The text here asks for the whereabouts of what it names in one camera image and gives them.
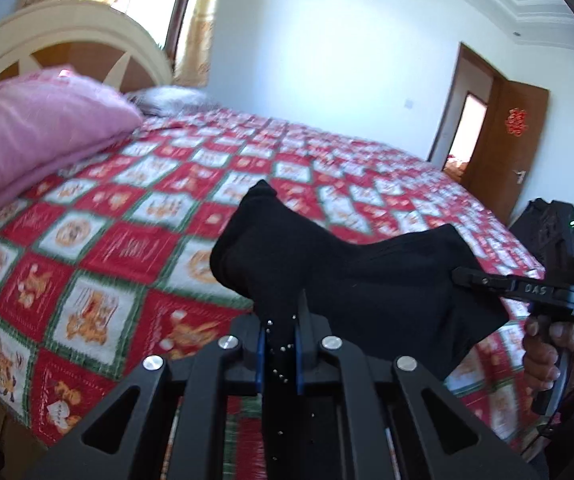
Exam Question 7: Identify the brown window frame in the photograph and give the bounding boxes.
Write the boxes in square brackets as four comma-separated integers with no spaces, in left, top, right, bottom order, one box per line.
[164,0,204,61]

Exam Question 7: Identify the cream wooden headboard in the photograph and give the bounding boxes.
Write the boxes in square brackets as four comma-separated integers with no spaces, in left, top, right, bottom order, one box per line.
[0,0,175,96]

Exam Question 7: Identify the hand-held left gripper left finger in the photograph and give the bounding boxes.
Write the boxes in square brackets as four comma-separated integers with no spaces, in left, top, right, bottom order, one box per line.
[24,317,268,480]

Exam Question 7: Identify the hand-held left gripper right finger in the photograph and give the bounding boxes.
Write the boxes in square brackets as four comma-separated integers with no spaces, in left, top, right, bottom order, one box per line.
[292,290,542,480]

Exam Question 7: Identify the grey pillow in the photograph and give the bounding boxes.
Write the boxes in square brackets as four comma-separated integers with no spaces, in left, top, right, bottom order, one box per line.
[126,86,220,117]

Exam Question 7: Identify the pink folded quilt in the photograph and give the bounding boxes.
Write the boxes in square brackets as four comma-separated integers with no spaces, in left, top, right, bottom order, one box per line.
[0,65,144,221]

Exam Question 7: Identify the red paper door decoration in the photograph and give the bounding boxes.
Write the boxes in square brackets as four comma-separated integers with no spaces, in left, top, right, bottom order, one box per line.
[504,107,528,136]

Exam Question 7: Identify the brown wooden door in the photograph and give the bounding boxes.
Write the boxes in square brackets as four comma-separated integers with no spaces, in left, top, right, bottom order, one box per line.
[464,80,550,226]

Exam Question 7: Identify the red checked printed blanket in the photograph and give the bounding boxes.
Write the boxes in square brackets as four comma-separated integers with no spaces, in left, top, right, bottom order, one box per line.
[0,105,548,456]

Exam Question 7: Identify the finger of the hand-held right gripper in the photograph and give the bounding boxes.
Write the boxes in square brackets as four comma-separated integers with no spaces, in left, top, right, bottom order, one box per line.
[451,266,518,301]

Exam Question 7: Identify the black pants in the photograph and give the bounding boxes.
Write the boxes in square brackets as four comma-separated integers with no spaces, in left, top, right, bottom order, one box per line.
[209,180,510,480]

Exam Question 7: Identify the person's right hand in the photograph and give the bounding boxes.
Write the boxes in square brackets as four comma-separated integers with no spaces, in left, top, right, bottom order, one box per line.
[522,317,574,397]

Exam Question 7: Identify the brown door frame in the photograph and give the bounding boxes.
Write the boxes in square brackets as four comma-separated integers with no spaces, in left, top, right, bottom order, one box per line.
[427,41,502,181]

